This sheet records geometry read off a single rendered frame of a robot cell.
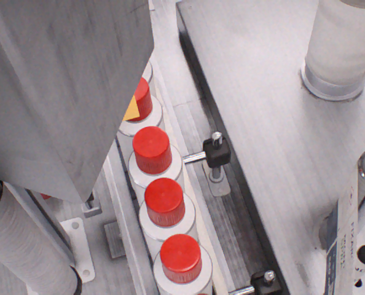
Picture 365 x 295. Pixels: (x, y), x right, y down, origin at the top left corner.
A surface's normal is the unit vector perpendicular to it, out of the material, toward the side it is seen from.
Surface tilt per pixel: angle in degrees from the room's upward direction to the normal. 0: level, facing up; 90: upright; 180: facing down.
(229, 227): 0
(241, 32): 0
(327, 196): 0
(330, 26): 91
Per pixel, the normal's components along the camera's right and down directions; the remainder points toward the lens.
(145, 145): -0.02, -0.50
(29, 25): 0.95, 0.26
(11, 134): -0.31, 0.84
